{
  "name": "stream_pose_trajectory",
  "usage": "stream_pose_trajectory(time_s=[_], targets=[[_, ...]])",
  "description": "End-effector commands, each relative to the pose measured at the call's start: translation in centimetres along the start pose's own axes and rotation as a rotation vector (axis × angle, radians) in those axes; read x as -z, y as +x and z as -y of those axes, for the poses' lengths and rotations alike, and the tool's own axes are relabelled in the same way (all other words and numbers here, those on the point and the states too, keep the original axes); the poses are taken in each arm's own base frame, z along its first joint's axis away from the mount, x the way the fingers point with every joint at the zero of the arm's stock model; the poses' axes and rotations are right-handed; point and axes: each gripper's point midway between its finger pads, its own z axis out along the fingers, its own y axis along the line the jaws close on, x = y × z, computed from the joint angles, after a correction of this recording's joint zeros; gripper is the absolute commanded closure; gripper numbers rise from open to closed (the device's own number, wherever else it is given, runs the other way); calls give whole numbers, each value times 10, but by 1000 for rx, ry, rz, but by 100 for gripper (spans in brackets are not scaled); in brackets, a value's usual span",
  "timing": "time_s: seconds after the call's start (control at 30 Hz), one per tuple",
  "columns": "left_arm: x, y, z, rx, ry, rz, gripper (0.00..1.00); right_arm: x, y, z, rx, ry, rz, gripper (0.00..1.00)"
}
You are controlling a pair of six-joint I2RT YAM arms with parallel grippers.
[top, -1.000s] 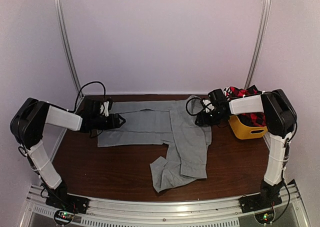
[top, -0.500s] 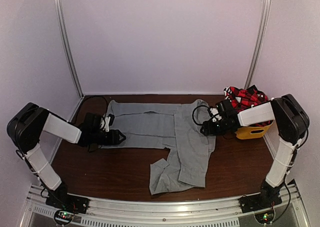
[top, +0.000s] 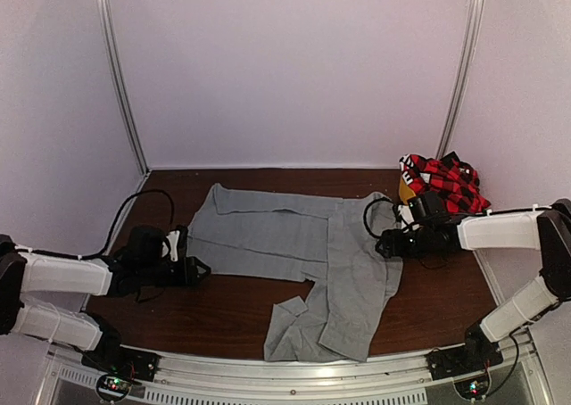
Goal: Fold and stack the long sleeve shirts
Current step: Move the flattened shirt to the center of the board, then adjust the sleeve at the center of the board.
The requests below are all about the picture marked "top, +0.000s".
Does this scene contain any left aluminium frame post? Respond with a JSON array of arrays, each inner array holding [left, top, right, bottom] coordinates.
[[96, 0, 150, 175]]

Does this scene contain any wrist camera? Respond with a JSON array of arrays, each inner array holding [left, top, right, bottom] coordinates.
[[393, 203, 414, 228], [161, 226, 188, 262]]

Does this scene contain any red black plaid shirt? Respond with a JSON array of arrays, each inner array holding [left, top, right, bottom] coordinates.
[[399, 152, 491, 214]]

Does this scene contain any aluminium frame post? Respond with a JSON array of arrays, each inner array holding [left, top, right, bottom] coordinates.
[[96, 0, 150, 175], [436, 0, 485, 159]]

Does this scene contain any grey long sleeve shirt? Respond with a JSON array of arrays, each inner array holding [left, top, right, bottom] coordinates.
[[188, 185, 403, 362]]

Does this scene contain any left circuit board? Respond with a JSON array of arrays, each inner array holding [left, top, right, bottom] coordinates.
[[95, 374, 133, 401]]

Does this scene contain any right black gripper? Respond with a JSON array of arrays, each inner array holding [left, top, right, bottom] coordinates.
[[375, 226, 433, 259]]

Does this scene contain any left black cable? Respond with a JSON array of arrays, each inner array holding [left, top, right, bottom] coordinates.
[[79, 189, 178, 261]]

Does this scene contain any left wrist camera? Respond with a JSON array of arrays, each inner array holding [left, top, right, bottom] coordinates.
[[161, 226, 188, 262]]

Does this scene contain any circuit board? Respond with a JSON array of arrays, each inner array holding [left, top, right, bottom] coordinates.
[[95, 374, 133, 401], [454, 376, 491, 401]]

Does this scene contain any right black cable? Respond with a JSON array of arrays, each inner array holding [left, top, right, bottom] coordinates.
[[361, 198, 402, 245]]

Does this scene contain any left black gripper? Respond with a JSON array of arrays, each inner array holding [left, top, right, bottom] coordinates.
[[138, 256, 211, 286]]

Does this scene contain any yellow plastic bin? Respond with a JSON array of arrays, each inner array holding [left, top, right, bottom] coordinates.
[[398, 177, 422, 206]]

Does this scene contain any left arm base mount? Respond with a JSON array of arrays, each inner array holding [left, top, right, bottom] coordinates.
[[80, 346, 160, 382]]

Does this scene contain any black cable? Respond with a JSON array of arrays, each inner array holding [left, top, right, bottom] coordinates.
[[361, 198, 402, 245], [79, 189, 178, 261]]

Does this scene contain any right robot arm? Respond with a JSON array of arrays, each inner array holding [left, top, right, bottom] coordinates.
[[376, 192, 570, 371]]

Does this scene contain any right aluminium frame post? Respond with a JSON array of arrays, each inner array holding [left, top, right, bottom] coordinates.
[[436, 0, 485, 159]]

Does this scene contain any right circuit board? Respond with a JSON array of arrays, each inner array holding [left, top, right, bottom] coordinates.
[[454, 376, 491, 401]]

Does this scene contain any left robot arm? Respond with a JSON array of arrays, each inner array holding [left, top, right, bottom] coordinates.
[[1, 226, 211, 373]]

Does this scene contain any front aluminium rail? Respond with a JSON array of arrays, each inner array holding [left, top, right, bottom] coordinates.
[[44, 328, 545, 405]]

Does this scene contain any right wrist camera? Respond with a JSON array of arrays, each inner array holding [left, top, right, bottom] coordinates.
[[393, 203, 414, 228]]

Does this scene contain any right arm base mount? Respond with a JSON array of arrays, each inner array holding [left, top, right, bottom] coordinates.
[[426, 345, 503, 381]]

